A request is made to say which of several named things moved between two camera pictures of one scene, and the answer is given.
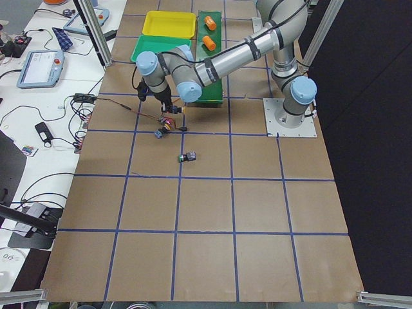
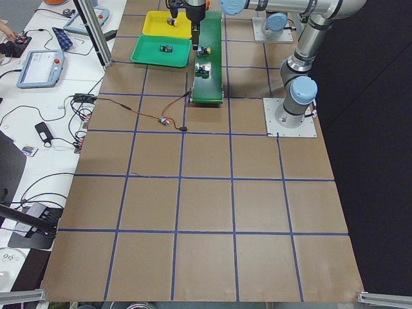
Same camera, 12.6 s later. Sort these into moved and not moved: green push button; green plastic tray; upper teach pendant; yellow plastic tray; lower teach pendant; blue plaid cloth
Moved: green push button
Not moved: lower teach pendant; yellow plastic tray; green plastic tray; blue plaid cloth; upper teach pendant
